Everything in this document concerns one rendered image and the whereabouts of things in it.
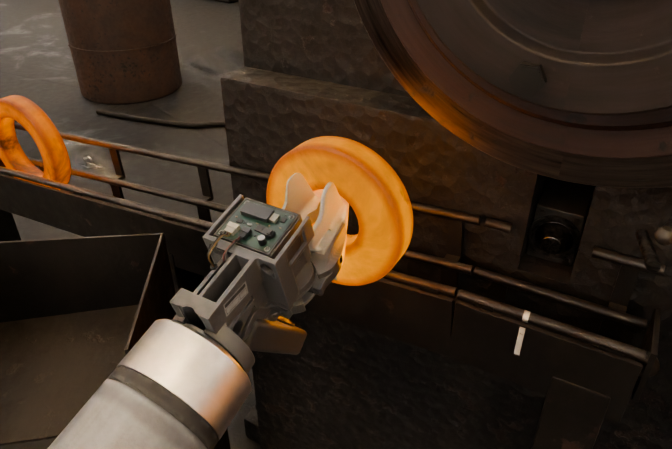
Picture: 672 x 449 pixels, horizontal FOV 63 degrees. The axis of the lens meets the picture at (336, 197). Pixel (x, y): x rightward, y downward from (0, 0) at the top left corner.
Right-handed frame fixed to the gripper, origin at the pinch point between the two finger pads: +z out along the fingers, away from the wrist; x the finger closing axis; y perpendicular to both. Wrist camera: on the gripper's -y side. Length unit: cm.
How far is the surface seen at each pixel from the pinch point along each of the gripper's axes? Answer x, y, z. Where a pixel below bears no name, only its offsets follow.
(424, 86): -5.7, 8.0, 9.6
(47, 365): 31.0, -19.0, -23.4
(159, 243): 23.7, -11.0, -6.4
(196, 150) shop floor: 148, -117, 100
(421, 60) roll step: -5.8, 11.4, 8.8
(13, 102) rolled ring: 69, -9, 7
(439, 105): -7.3, 6.5, 9.2
